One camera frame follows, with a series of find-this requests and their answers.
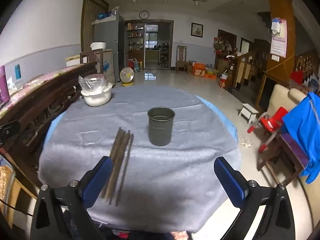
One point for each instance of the small white stool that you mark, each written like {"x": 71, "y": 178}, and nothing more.
{"x": 248, "y": 111}

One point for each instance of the grey tablecloth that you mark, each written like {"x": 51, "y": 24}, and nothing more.
{"x": 175, "y": 175}

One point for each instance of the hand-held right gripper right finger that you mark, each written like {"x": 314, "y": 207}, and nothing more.
{"x": 228, "y": 180}

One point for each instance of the grey metal cup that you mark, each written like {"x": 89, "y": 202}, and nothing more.
{"x": 160, "y": 130}

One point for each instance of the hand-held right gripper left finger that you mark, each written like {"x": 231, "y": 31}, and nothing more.
{"x": 97, "y": 180}

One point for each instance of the blue water jug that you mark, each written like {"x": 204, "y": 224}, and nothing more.
{"x": 137, "y": 66}

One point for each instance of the pink checked cushion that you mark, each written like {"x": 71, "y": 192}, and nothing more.
{"x": 50, "y": 76}

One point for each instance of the wooden shelf cabinet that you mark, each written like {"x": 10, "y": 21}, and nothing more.
{"x": 135, "y": 45}

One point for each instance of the wooden stair railing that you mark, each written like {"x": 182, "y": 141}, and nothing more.
{"x": 243, "y": 67}

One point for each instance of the small white cabinet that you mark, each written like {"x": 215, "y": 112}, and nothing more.
{"x": 73, "y": 61}

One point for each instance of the blue can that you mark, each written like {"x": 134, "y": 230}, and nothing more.
{"x": 17, "y": 72}

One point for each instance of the framed picture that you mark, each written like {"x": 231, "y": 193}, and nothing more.
{"x": 197, "y": 30}

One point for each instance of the round wall clock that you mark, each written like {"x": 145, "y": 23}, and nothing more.
{"x": 144, "y": 14}

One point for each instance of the white bowl with plastic wrap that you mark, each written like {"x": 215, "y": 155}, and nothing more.
{"x": 96, "y": 97}

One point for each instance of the blue jacket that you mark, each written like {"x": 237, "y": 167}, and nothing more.
{"x": 302, "y": 130}

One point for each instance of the brown curtain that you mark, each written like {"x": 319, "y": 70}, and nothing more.
{"x": 87, "y": 17}

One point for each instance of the white light switch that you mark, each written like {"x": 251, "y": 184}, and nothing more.
{"x": 275, "y": 58}

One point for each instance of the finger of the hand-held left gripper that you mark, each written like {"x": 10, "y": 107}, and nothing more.
{"x": 10, "y": 130}

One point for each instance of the carved wooden bench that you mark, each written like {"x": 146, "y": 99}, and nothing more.
{"x": 37, "y": 115}

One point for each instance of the red plastic chair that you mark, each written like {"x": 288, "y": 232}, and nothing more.
{"x": 272, "y": 122}

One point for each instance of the metal kitchen cart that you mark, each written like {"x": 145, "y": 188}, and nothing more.
{"x": 163, "y": 55}

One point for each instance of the grey refrigerator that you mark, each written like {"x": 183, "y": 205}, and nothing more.
{"x": 107, "y": 35}

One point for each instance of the wooden chair with purple seat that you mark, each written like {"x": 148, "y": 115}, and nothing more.
{"x": 290, "y": 150}

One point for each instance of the round fan with yellow base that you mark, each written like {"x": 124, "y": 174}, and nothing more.
{"x": 126, "y": 75}

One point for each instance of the cream armchair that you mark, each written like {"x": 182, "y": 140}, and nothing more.
{"x": 277, "y": 97}

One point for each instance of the crumpled white tissue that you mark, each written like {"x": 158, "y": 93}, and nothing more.
{"x": 246, "y": 141}

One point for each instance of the wooden pillar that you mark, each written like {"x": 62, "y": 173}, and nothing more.
{"x": 277, "y": 5}

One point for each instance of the blue table cover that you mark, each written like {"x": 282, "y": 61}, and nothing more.
{"x": 220, "y": 120}

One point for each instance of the orange cardboard box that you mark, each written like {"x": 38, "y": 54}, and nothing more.
{"x": 199, "y": 70}

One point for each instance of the pink wall calendar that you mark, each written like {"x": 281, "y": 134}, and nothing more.
{"x": 278, "y": 45}

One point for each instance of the white plastic bag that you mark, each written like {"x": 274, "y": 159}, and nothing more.
{"x": 275, "y": 26}

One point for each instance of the white freezer with blue print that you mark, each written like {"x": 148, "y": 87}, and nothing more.
{"x": 107, "y": 65}

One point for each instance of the purple bottle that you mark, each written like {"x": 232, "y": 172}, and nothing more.
{"x": 4, "y": 85}

